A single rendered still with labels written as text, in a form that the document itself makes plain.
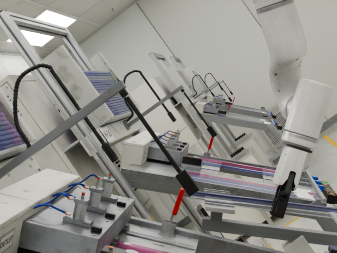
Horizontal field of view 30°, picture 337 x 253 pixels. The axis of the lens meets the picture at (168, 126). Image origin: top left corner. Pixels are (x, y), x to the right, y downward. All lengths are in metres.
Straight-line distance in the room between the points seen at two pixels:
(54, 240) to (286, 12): 0.74
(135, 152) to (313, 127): 1.02
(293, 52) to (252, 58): 7.31
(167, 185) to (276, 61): 0.83
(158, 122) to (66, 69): 3.48
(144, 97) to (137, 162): 3.40
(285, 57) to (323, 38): 7.37
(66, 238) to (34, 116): 1.22
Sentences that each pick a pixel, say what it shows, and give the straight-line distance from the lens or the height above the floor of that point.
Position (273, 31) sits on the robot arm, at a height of 1.27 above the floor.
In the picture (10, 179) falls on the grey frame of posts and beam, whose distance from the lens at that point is 1.34.
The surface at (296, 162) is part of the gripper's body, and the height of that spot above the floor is 1.00.
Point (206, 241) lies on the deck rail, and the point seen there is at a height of 0.98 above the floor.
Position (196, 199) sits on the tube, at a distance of 1.53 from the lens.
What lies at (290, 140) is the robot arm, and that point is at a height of 1.04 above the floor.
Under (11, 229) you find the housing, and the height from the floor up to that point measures 1.25.
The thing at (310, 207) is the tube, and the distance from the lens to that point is 1.67.
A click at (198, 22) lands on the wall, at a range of 8.84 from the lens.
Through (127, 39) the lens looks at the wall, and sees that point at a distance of 8.95.
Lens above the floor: 1.23
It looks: level
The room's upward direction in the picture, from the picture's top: 35 degrees counter-clockwise
